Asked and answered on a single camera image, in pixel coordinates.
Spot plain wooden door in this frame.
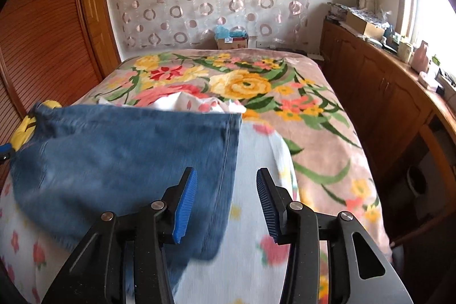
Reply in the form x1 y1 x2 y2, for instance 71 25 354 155
78 0 122 77

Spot blue denim pants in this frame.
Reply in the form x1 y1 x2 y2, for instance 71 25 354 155
8 101 243 294

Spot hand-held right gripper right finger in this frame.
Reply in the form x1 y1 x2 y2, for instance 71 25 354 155
256 168 414 304

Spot white floral bed sheet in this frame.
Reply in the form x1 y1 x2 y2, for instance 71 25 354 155
0 92 323 304

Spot floral plush blanket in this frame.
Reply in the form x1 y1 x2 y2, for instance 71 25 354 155
76 48 392 262

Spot pink bottle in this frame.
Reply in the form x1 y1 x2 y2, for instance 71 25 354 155
411 40 432 72

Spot cardboard box with label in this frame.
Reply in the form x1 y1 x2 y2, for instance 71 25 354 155
215 33 250 50

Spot long wooden cabinet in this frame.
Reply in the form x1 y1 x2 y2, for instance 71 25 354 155
319 21 456 248

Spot yellow plush toy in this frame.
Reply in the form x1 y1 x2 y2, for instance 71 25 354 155
11 99 63 151

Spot open cardboard box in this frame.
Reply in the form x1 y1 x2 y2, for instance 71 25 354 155
345 12 386 40

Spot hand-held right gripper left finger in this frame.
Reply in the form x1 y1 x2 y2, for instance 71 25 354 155
42 167 198 304

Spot white jar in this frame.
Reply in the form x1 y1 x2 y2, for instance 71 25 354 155
397 38 416 62

